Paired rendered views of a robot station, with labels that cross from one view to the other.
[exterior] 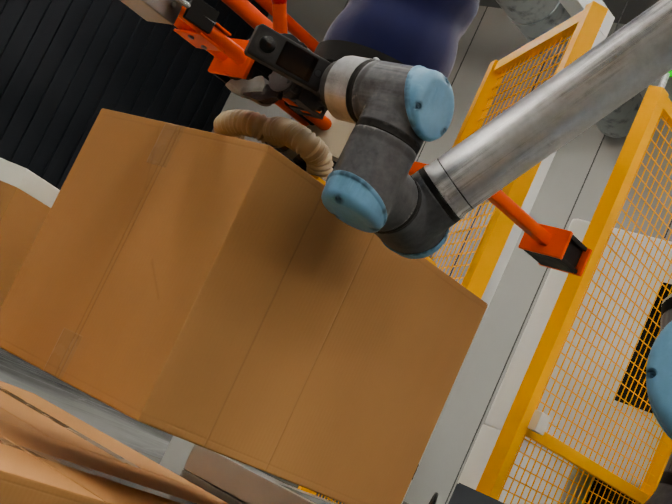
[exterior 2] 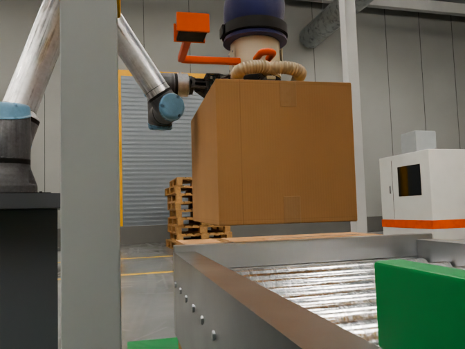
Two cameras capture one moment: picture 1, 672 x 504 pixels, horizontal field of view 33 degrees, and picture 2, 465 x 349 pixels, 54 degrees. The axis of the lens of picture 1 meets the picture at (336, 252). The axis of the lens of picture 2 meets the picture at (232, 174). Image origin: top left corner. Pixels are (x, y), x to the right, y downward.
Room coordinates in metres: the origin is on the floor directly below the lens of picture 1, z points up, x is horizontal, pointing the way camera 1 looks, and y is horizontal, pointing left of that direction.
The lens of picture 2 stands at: (2.66, -1.26, 0.69)
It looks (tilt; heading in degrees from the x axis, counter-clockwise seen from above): 4 degrees up; 125
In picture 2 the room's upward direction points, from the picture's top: 2 degrees counter-clockwise
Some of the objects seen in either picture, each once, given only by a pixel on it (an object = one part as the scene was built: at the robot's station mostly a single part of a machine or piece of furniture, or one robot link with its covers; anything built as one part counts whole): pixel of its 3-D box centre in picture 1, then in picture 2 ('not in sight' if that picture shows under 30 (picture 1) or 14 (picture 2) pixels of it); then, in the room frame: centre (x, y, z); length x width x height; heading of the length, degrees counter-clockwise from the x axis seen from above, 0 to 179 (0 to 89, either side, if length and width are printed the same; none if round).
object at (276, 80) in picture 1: (316, 83); (204, 84); (1.58, 0.12, 1.18); 0.12 x 0.09 x 0.08; 48
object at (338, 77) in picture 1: (356, 87); (183, 84); (1.52, 0.07, 1.18); 0.09 x 0.05 x 0.10; 138
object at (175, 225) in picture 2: not in sight; (197, 212); (-3.02, 5.68, 0.65); 1.29 x 1.10 x 1.30; 140
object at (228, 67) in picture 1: (250, 70); not in sight; (1.67, 0.23, 1.18); 0.10 x 0.08 x 0.06; 47
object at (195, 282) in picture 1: (251, 320); (260, 162); (1.85, 0.08, 0.85); 0.60 x 0.40 x 0.40; 136
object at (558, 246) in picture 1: (555, 248); (191, 28); (1.90, -0.33, 1.18); 0.09 x 0.08 x 0.05; 47
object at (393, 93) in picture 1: (402, 101); (160, 85); (1.46, 0.00, 1.17); 0.12 x 0.09 x 0.10; 48
